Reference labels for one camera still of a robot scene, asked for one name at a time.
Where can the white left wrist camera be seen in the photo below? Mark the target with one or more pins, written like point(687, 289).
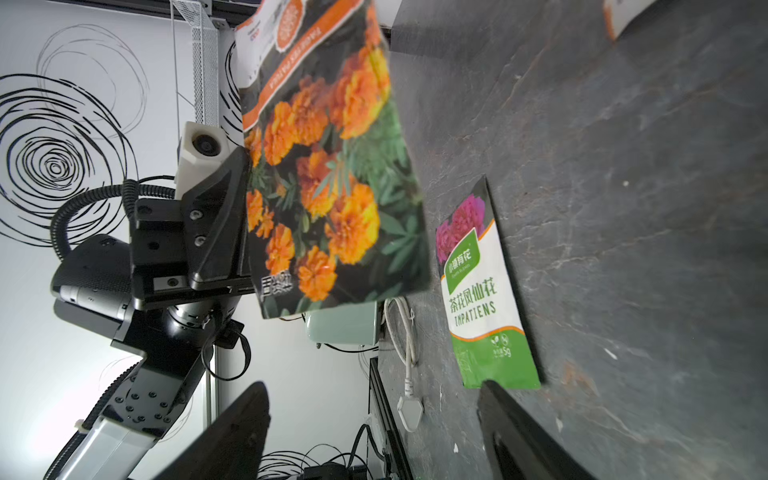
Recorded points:
point(201, 151)

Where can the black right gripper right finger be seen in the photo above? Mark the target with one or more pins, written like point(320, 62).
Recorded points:
point(517, 447)

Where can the mint green toaster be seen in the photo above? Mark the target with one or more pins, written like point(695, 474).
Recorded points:
point(352, 324)

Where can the marigold seed packet orange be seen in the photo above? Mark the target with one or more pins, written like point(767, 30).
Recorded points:
point(334, 208)

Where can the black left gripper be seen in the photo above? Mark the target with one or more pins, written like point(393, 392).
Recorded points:
point(193, 249)

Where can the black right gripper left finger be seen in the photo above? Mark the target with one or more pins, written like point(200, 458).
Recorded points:
point(232, 447)

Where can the impatiens seed packet green white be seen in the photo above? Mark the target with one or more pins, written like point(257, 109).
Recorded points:
point(487, 334)

